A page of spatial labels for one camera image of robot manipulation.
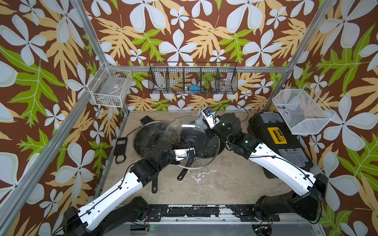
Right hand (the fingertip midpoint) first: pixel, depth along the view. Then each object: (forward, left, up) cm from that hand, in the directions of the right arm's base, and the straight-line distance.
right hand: (203, 118), depth 71 cm
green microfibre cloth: (-2, +2, -1) cm, 3 cm away
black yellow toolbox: (+6, -42, -17) cm, 46 cm away
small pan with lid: (-17, +9, -24) cm, 31 cm away
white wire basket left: (+24, +54, +2) cm, 59 cm away
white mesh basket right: (+10, -58, -6) cm, 59 cm away
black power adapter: (+3, +54, -33) cm, 63 cm away
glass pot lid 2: (+14, +35, -30) cm, 48 cm away
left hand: (-8, +11, -8) cm, 16 cm away
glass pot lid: (+3, -5, -36) cm, 37 cm away
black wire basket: (+38, +6, -1) cm, 39 cm away
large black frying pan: (-22, +25, -23) cm, 41 cm away
